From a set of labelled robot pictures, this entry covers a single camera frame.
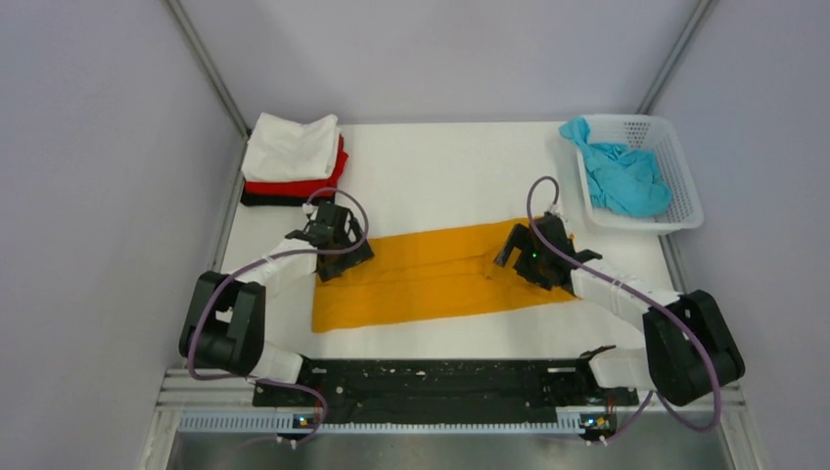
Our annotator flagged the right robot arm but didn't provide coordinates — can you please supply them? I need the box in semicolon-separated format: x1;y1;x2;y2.
494;212;746;406

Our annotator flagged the blue t-shirt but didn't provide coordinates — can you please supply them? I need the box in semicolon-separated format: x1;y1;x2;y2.
559;117;673;218

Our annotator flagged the aluminium frame rail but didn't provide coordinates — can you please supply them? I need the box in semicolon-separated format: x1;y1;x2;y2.
139;368;770;469

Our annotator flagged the yellow t-shirt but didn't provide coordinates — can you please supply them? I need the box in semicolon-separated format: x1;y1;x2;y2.
311;219;574;333

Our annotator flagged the white plastic basket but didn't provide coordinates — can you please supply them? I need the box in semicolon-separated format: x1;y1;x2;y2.
571;114;704;235

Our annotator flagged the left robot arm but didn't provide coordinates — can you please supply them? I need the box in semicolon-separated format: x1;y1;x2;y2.
179;202;374;405

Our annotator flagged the red folded t-shirt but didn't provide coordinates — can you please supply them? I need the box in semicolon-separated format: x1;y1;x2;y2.
244;136;348;198

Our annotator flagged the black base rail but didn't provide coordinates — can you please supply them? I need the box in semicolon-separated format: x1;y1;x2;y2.
253;358;639;425

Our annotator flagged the black folded t-shirt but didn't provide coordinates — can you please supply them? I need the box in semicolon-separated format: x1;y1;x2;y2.
240;189;335;208

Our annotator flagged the white folded t-shirt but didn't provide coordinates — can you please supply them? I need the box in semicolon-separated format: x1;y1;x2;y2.
242;113;340;183

